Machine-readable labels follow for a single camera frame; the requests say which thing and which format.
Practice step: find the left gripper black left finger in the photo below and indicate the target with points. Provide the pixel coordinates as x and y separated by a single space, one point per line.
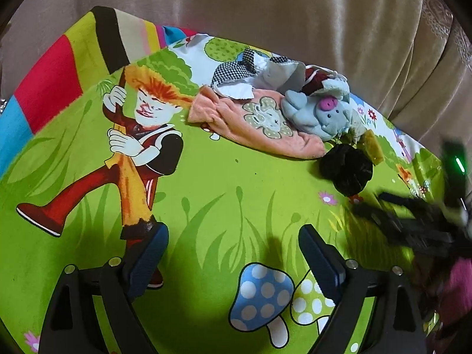
71 324

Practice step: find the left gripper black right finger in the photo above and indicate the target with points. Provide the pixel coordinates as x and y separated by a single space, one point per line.
395 324

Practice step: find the black velvet scrunchie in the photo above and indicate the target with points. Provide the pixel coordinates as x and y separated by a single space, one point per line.
348 168

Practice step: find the yellow sponge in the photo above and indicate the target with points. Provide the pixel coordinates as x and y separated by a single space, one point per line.
368 143

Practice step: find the grey plush pig toy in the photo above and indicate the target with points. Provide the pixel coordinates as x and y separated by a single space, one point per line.
322 115

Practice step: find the pink fleece towel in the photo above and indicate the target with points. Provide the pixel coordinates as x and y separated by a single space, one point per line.
256 123

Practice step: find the black white checked cloth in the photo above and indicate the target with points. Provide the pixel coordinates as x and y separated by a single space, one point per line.
238 79

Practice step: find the red knitted hat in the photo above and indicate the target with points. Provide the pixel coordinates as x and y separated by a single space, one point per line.
324 81

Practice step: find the cartoon print green cloth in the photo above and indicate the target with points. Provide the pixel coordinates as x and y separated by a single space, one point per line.
227 207

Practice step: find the beige pink curtain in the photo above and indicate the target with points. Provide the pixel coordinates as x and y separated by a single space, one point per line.
410 59

